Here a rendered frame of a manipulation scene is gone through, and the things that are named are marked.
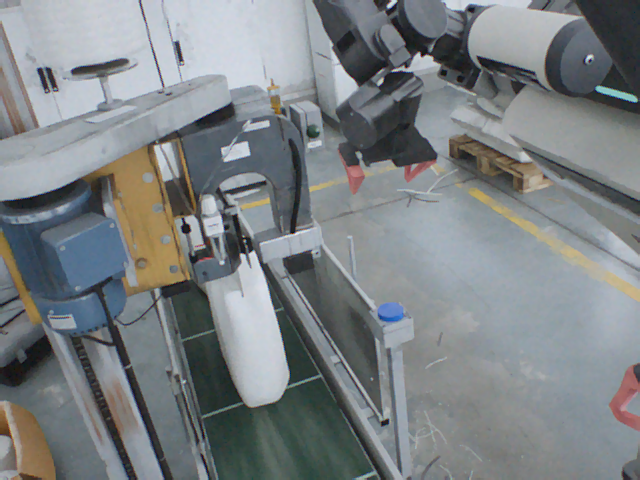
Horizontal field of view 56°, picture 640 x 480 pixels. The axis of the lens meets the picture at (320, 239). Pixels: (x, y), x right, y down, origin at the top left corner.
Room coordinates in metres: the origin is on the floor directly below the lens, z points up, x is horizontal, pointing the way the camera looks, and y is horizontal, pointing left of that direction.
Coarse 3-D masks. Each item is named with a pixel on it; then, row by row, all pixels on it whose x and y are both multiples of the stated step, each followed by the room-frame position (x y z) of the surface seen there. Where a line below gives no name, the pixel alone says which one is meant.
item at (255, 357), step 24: (216, 288) 1.43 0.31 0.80; (240, 288) 1.36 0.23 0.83; (264, 288) 1.43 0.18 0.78; (216, 312) 1.43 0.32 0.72; (240, 312) 1.37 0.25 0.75; (264, 312) 1.39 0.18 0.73; (240, 336) 1.36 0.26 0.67; (264, 336) 1.38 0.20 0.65; (240, 360) 1.37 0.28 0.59; (264, 360) 1.37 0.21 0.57; (240, 384) 1.37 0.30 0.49; (264, 384) 1.37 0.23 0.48
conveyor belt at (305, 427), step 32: (192, 288) 2.14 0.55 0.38; (192, 320) 1.90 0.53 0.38; (288, 320) 1.81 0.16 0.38; (192, 352) 1.71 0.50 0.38; (288, 352) 1.63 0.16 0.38; (224, 384) 1.52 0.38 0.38; (288, 384) 1.47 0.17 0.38; (320, 384) 1.45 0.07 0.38; (224, 416) 1.37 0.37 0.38; (256, 416) 1.35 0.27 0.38; (288, 416) 1.33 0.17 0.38; (320, 416) 1.31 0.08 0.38; (224, 448) 1.25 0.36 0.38; (256, 448) 1.23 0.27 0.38; (288, 448) 1.21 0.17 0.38; (320, 448) 1.19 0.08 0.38; (352, 448) 1.18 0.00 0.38
